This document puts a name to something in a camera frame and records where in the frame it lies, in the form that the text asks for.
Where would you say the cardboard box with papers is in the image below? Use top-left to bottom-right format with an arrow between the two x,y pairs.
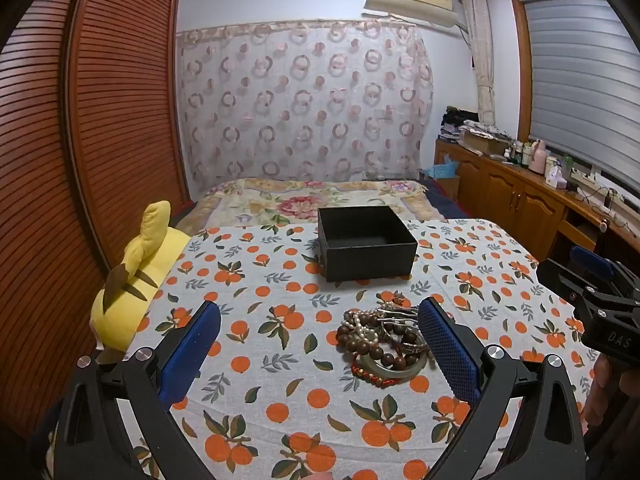
460,121 -> 516,157

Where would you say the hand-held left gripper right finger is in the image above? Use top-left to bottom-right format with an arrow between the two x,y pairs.
417,297 -> 588,480

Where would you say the pale jade bangle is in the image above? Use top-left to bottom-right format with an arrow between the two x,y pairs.
352,352 -> 431,382

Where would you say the yellow plush toy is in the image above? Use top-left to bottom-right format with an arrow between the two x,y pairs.
90,201 -> 193,363

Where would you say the ring pattern sheer curtain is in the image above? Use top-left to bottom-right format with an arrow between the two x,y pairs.
175,19 -> 435,196

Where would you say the blue plastic bag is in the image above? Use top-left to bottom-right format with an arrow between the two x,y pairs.
422,156 -> 458,180

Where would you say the wooden side cabinet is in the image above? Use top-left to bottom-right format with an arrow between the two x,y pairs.
434,139 -> 616,263

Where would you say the orange print tablecloth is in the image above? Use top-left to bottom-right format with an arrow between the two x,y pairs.
47,217 -> 601,480

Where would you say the louvered wooden wardrobe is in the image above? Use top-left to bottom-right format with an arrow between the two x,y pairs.
0,0 -> 192,441

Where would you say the person's right hand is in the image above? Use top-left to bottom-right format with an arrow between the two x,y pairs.
582,355 -> 623,428

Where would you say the grey window blind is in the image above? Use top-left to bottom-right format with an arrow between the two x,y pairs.
522,0 -> 640,181

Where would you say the stack of folded clothes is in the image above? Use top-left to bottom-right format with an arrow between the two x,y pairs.
439,106 -> 481,142

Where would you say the stack of thin metal bangles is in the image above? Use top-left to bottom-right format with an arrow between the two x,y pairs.
372,305 -> 431,357

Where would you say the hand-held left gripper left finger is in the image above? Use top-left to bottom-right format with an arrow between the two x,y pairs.
59,301 -> 222,480

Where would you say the tissue box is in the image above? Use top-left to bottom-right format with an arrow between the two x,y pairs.
545,156 -> 571,190

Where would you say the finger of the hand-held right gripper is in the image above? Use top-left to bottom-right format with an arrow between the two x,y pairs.
570,246 -> 632,287
536,258 -> 598,307

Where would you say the red string bracelet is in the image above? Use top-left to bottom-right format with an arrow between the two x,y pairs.
347,355 -> 417,389

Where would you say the black cardboard box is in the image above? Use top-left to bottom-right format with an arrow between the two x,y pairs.
317,205 -> 419,283

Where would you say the tied beige curtain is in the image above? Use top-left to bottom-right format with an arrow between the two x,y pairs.
460,0 -> 498,128

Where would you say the pearl bead bracelet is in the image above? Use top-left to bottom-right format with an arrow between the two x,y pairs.
342,309 -> 387,347

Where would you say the floral bed blanket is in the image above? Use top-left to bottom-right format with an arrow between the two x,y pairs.
172,177 -> 448,238

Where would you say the white power strip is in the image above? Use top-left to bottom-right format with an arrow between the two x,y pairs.
570,167 -> 601,187

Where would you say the group of small bottles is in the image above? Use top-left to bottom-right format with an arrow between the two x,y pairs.
504,141 -> 532,167

